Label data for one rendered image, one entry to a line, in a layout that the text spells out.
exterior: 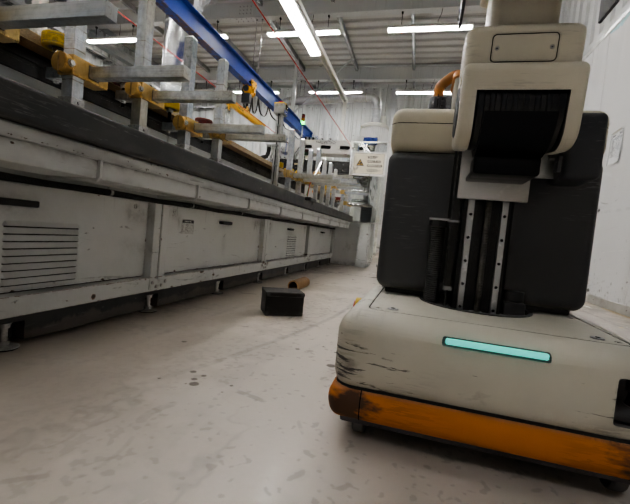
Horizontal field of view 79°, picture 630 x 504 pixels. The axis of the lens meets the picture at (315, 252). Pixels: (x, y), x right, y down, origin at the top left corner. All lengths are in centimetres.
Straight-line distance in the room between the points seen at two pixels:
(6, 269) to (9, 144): 43
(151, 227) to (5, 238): 61
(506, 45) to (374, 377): 72
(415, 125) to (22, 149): 99
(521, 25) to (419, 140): 35
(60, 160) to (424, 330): 100
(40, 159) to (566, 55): 120
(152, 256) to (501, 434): 148
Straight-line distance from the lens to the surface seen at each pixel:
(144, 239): 184
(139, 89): 142
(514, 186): 105
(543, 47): 97
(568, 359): 86
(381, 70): 1145
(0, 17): 110
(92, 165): 130
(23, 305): 145
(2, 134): 114
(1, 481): 86
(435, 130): 115
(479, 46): 95
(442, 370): 82
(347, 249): 557
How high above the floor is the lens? 44
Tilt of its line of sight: 3 degrees down
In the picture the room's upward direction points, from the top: 6 degrees clockwise
